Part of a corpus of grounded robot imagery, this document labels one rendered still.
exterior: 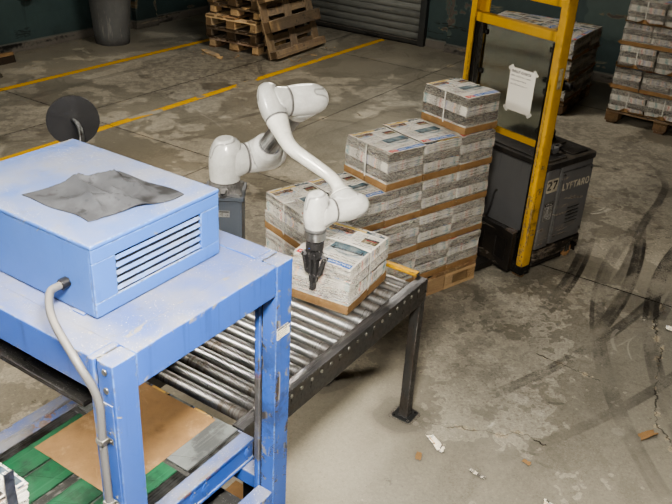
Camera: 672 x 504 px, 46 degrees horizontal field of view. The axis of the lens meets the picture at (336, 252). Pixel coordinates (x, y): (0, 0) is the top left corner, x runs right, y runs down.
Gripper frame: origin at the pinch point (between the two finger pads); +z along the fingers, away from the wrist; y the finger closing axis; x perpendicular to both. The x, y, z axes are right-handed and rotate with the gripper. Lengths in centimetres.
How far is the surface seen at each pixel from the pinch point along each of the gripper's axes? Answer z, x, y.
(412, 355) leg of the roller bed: 54, -50, -27
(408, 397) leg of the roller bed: 79, -50, -27
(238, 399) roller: 14, 66, -15
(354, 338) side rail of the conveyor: 13.1, 8.1, -27.2
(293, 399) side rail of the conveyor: 18, 50, -27
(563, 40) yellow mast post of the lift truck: -69, -224, -18
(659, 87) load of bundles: 44, -612, -3
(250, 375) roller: 14, 53, -9
